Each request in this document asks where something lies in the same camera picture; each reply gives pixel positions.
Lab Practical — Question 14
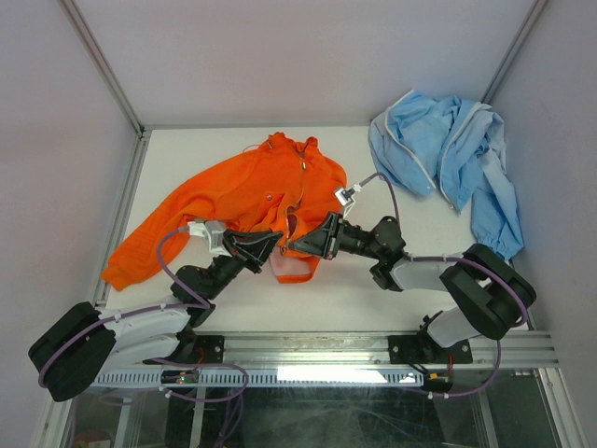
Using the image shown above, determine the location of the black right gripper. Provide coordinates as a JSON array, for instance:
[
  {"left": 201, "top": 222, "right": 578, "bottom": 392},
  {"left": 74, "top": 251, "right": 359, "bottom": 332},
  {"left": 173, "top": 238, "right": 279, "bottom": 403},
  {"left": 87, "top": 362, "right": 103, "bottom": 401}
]
[{"left": 288, "top": 211, "right": 382, "bottom": 260}]

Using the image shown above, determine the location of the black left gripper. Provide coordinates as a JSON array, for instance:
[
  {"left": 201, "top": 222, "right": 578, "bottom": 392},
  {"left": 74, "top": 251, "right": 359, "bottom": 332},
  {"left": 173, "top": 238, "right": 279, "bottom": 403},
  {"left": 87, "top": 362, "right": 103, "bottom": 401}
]
[{"left": 203, "top": 229, "right": 283, "bottom": 301}]

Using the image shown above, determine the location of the orange zip jacket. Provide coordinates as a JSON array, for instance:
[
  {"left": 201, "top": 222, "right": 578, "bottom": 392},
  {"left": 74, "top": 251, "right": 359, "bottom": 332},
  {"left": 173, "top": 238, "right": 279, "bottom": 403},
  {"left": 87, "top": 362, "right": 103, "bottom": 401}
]
[{"left": 101, "top": 133, "right": 347, "bottom": 291}]

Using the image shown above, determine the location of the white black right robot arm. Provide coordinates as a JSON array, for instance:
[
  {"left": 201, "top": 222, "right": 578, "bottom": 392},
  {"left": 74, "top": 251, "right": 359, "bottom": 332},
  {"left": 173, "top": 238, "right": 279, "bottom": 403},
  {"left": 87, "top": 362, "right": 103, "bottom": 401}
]
[{"left": 290, "top": 213, "right": 536, "bottom": 361}]

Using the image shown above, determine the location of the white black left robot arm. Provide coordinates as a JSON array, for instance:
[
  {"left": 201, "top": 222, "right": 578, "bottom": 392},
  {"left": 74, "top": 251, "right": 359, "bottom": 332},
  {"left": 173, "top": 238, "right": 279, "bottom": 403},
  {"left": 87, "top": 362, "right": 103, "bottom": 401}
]
[{"left": 28, "top": 221, "right": 283, "bottom": 402}]

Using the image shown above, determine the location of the light blue zip jacket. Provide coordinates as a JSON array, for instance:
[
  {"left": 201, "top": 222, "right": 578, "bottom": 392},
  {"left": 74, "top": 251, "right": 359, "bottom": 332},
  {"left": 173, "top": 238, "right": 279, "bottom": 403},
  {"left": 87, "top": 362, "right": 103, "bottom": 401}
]
[{"left": 368, "top": 91, "right": 524, "bottom": 261}]

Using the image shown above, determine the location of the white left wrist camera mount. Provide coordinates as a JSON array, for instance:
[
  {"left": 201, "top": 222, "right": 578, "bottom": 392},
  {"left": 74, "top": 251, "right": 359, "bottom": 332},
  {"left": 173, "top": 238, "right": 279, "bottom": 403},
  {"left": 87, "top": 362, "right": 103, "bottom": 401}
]
[{"left": 187, "top": 220, "right": 230, "bottom": 257}]

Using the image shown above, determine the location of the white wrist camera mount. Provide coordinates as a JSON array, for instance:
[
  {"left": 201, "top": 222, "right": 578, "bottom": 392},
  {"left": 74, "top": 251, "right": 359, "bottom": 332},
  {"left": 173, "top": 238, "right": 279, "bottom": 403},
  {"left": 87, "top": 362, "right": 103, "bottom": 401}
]
[
  {"left": 334, "top": 183, "right": 362, "bottom": 217},
  {"left": 187, "top": 220, "right": 230, "bottom": 257}
]

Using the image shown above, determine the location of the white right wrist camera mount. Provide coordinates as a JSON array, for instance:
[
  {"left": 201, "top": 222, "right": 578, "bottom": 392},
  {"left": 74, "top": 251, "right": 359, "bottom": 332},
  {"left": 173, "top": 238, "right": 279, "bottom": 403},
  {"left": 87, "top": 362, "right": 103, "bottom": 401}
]
[{"left": 334, "top": 183, "right": 362, "bottom": 217}]

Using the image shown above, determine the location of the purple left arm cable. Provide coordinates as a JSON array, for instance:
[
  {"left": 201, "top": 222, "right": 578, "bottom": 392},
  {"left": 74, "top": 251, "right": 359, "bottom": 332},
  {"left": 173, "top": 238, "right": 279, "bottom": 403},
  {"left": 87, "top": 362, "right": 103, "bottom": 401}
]
[{"left": 36, "top": 227, "right": 251, "bottom": 402}]

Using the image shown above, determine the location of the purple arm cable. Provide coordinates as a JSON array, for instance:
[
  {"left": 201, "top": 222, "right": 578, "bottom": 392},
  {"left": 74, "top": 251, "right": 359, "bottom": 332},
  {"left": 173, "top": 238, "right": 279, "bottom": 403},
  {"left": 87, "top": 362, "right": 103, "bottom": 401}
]
[
  {"left": 36, "top": 227, "right": 251, "bottom": 402},
  {"left": 358, "top": 172, "right": 531, "bottom": 400}
]

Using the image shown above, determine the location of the aluminium front rail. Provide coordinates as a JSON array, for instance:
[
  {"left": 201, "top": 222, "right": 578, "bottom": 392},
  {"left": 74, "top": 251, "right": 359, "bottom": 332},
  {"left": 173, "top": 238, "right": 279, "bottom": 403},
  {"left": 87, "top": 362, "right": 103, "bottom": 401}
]
[{"left": 111, "top": 329, "right": 560, "bottom": 371}]

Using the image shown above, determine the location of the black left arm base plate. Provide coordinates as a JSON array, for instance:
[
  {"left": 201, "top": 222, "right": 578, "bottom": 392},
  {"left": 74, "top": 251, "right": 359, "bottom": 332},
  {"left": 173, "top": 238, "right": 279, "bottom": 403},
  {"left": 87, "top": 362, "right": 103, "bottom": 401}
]
[{"left": 144, "top": 333, "right": 225, "bottom": 365}]

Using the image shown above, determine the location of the white slotted cable duct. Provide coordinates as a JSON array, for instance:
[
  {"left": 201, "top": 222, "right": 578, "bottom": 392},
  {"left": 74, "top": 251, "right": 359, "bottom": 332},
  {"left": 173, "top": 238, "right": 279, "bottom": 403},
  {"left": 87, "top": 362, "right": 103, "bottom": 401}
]
[{"left": 92, "top": 366, "right": 424, "bottom": 389}]

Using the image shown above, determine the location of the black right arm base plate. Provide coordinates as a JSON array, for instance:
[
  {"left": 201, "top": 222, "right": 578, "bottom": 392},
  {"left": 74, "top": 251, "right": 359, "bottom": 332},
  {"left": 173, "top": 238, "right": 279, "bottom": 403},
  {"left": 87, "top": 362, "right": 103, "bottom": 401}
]
[{"left": 387, "top": 334, "right": 473, "bottom": 365}]

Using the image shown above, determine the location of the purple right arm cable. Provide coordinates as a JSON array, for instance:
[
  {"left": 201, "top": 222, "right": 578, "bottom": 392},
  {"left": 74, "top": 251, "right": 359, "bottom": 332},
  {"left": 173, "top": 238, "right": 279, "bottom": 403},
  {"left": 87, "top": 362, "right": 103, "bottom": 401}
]
[{"left": 358, "top": 172, "right": 531, "bottom": 400}]

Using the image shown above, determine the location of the left aluminium corner post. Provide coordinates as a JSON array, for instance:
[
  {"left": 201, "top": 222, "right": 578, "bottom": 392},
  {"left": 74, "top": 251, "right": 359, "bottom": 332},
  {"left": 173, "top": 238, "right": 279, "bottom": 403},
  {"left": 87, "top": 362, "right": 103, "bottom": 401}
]
[{"left": 58, "top": 0, "right": 145, "bottom": 137}]

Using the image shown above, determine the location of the aluminium corner post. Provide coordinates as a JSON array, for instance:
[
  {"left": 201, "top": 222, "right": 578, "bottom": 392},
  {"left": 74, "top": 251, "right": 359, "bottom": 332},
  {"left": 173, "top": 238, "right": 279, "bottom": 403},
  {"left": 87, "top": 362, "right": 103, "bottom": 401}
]
[
  {"left": 58, "top": 0, "right": 145, "bottom": 137},
  {"left": 480, "top": 0, "right": 550, "bottom": 105}
]

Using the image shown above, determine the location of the right aluminium corner post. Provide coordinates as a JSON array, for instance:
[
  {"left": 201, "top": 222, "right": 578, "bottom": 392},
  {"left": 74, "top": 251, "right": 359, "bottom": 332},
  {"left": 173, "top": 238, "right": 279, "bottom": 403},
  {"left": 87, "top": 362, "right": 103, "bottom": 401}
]
[{"left": 480, "top": 0, "right": 550, "bottom": 105}]

